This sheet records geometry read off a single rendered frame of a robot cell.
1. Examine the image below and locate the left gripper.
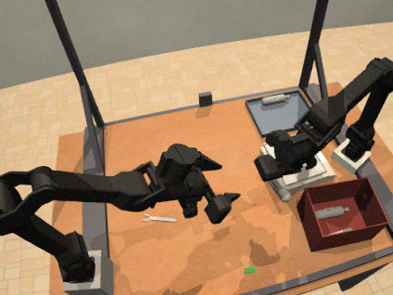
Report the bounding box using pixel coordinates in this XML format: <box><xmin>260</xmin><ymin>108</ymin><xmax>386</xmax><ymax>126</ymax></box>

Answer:
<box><xmin>254</xmin><ymin>154</ymin><xmax>317</xmax><ymax>182</ymax></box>

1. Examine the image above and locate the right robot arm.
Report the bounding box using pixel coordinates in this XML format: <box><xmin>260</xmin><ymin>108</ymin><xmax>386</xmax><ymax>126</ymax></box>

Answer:
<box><xmin>0</xmin><ymin>143</ymin><xmax>197</xmax><ymax>284</ymax></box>

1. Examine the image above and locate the white digital scale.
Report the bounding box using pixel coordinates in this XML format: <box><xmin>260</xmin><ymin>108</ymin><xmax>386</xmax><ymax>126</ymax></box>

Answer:
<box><xmin>260</xmin><ymin>143</ymin><xmax>336</xmax><ymax>194</ymax></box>

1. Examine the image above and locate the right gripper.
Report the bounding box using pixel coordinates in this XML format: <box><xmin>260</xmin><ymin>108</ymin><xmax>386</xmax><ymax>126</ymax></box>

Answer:
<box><xmin>178</xmin><ymin>147</ymin><xmax>241</xmax><ymax>224</ymax></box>

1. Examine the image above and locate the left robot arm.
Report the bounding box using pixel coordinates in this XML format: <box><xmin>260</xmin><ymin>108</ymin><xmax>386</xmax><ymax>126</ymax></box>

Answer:
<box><xmin>265</xmin><ymin>58</ymin><xmax>393</xmax><ymax>167</ymax></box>

